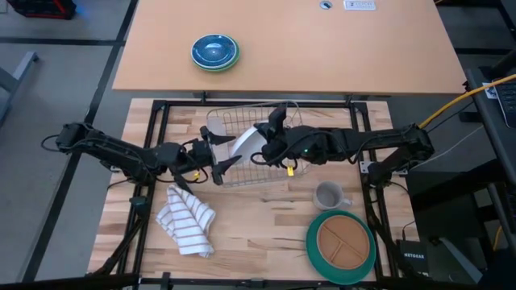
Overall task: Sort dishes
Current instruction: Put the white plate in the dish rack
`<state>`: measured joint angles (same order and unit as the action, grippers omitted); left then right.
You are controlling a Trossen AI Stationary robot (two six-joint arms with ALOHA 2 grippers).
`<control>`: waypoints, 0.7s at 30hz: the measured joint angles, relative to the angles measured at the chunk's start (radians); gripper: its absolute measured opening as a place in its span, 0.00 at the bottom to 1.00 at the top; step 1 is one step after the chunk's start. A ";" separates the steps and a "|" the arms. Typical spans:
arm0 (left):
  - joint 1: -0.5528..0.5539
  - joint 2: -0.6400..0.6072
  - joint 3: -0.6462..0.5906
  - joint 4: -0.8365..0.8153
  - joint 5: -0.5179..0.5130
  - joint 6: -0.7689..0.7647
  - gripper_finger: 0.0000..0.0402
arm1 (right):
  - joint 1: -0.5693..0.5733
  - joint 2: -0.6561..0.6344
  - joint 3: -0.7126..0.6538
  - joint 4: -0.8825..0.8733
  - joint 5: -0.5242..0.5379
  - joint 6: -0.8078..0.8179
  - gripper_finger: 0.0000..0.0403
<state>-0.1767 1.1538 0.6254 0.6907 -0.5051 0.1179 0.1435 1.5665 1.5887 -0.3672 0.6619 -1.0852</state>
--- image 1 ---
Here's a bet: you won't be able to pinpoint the black keyboard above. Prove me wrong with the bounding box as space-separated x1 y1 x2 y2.
493 80 516 130

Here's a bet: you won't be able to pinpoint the stacked blue green bowls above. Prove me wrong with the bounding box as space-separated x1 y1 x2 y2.
190 33 239 70

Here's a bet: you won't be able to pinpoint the silver wire dish rack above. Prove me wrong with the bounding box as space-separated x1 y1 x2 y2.
206 100 311 189

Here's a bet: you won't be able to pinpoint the black Netgear network switch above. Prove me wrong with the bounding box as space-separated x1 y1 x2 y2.
395 239 431 277

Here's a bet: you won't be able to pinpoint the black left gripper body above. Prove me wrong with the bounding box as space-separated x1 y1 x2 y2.
183 136 215 171

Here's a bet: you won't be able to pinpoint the white plate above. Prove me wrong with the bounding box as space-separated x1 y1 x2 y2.
228 123 270 165

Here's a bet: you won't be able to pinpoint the white label card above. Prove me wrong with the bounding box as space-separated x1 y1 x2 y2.
481 82 499 100

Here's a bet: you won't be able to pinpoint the yellow cable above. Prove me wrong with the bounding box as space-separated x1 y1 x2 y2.
492 225 503 253
418 73 516 130

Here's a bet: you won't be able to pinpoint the white brown striped towel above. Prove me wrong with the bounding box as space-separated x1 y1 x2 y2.
156 184 217 259

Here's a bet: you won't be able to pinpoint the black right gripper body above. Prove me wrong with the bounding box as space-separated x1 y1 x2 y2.
260 125 314 167

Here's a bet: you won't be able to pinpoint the light wooden desk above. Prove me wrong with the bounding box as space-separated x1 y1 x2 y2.
111 0 468 96

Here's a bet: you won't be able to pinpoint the red black crate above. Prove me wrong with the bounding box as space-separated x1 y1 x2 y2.
6 0 77 20

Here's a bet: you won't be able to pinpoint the black metal table frame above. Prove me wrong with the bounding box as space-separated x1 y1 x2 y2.
86 98 408 290

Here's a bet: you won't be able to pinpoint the white cutlery holder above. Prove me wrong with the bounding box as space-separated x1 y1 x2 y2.
206 114 229 140

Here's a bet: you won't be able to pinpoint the small green plate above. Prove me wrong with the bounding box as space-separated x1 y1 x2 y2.
192 39 242 73

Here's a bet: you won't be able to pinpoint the grey ceramic mug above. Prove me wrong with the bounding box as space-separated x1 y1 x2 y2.
312 180 354 212

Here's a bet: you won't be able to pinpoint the white power strip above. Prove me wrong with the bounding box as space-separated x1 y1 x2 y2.
343 0 377 12

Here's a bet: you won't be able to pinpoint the black side table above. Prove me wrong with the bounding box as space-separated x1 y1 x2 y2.
465 48 516 290

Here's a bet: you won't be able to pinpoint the large green plate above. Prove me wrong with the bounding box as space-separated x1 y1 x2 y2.
305 209 377 286

